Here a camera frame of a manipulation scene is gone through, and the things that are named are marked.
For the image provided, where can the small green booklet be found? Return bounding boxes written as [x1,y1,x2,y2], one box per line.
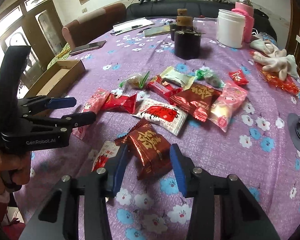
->
[143,25,170,37]

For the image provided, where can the clear green edged snack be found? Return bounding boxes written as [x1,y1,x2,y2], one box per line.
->
[119,71,150,89]

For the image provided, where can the small red candy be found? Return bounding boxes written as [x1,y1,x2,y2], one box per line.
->
[229,69,249,86]

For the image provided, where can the green candy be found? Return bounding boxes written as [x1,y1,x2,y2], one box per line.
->
[194,67,225,88]

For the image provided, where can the red rectangular snack pack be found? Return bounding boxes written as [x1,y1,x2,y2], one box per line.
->
[147,75,183,104]

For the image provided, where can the black pen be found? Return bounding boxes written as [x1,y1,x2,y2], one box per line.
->
[110,25,142,35]

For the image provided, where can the red foil bag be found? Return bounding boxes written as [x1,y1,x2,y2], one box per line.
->
[250,50,300,95]

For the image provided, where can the white plastic jar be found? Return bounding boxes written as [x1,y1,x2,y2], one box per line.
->
[216,9,245,49]

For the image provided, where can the black phone stand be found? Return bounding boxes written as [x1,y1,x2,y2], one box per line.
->
[287,113,300,152]

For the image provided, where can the dark red gold snack pack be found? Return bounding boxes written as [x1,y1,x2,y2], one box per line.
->
[115,119,172,180]

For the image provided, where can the purple floral tablecloth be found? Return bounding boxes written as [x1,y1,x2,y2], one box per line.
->
[13,17,300,240]

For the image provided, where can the wooden glass door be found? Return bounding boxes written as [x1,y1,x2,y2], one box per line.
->
[0,0,66,88]

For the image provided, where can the person's left hand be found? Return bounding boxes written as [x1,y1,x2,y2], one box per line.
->
[0,152,31,194]

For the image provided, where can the white cotton gloves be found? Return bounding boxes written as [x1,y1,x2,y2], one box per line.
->
[250,39,298,81]

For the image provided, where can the cardboard box tray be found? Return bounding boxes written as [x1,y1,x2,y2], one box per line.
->
[24,59,87,117]

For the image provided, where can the pink white snack pack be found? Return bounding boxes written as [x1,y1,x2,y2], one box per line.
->
[208,82,248,132]

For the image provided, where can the pink thermos bottle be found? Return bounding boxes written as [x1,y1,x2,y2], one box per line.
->
[232,0,254,43]

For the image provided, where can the rear black jar with cork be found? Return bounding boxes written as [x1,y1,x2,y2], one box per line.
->
[170,8,187,41]

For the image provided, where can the white paper notebook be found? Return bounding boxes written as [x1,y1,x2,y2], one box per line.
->
[111,17,154,33]

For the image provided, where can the brown armchair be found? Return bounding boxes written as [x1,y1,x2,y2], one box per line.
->
[62,3,126,49]

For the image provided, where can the pink long snack pack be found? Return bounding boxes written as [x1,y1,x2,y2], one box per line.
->
[73,88,110,140]

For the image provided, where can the white red snack pack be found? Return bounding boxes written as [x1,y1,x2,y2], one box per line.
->
[133,98,188,136]

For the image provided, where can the large dark red snack pack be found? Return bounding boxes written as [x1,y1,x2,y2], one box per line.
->
[169,83,222,122]

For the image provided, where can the cream white snack pack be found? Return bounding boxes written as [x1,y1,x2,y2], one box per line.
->
[160,66,195,90]

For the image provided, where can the black leather sofa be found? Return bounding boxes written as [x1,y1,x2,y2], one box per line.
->
[126,0,277,41]

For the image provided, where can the small white red snack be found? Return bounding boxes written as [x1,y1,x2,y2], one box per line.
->
[91,141,119,172]

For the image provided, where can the green floral blanket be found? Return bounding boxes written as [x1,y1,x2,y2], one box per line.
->
[47,43,71,69]

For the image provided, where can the red candy wrapper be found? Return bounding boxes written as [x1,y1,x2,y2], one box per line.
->
[101,93,137,114]

